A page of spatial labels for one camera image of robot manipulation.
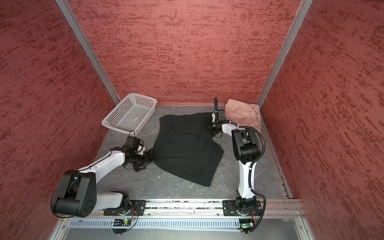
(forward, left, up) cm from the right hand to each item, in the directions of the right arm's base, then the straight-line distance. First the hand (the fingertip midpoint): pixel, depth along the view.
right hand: (205, 128), depth 104 cm
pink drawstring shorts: (+11, -30, +2) cm, 32 cm away
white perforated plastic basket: (+16, +57, 0) cm, 59 cm away
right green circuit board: (-56, -16, -3) cm, 59 cm away
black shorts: (-13, +14, -5) cm, 20 cm away
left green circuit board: (-54, +45, -3) cm, 70 cm away
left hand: (-27, +34, 0) cm, 43 cm away
